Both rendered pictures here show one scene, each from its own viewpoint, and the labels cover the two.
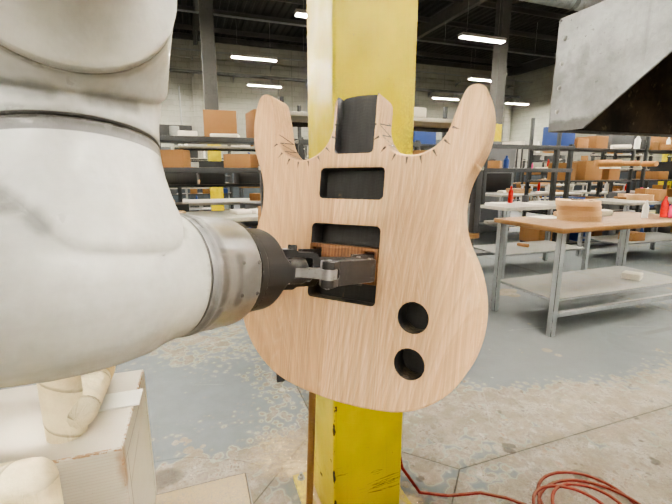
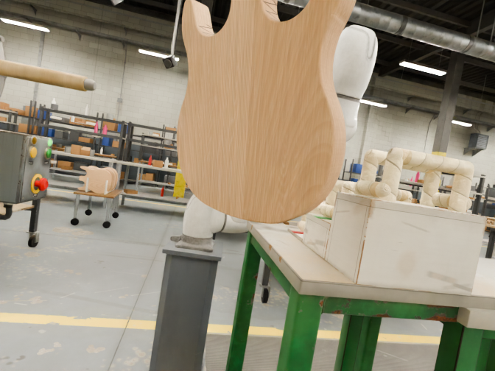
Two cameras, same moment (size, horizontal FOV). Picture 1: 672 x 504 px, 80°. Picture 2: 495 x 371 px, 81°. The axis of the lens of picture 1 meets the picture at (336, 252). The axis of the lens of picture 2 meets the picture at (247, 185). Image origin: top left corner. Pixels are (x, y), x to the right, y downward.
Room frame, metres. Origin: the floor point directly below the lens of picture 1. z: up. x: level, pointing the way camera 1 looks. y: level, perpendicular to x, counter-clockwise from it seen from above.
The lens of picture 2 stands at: (1.03, 0.08, 1.12)
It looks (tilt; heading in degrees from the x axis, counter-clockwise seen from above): 3 degrees down; 189
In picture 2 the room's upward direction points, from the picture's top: 9 degrees clockwise
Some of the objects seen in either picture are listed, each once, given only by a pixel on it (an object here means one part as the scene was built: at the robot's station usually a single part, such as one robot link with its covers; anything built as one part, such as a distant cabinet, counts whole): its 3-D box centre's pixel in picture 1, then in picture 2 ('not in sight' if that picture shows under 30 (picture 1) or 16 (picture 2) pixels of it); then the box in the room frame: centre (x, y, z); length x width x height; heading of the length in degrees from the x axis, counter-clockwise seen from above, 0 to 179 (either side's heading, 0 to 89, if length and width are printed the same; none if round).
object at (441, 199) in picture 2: not in sight; (446, 200); (0.30, 0.43, 1.12); 0.11 x 0.03 x 0.03; 20
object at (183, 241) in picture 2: not in sight; (192, 239); (-0.37, -0.37, 0.73); 0.22 x 0.18 x 0.06; 102
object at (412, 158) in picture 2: not in sight; (431, 162); (0.37, 0.35, 1.20); 0.20 x 0.03 x 0.03; 109
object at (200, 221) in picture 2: not in sight; (202, 213); (-0.38, -0.35, 0.87); 0.18 x 0.16 x 0.22; 128
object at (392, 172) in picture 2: not in sight; (390, 178); (0.40, 0.27, 1.15); 0.03 x 0.03 x 0.09
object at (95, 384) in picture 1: (89, 387); (372, 188); (0.36, 0.25, 1.12); 0.11 x 0.03 x 0.03; 20
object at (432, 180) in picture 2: not in sight; (430, 186); (0.27, 0.40, 1.15); 0.03 x 0.03 x 0.09
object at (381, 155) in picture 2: not in sight; (404, 162); (0.29, 0.32, 1.20); 0.20 x 0.03 x 0.03; 109
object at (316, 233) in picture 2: not in sight; (359, 239); (0.18, 0.28, 0.98); 0.27 x 0.16 x 0.09; 110
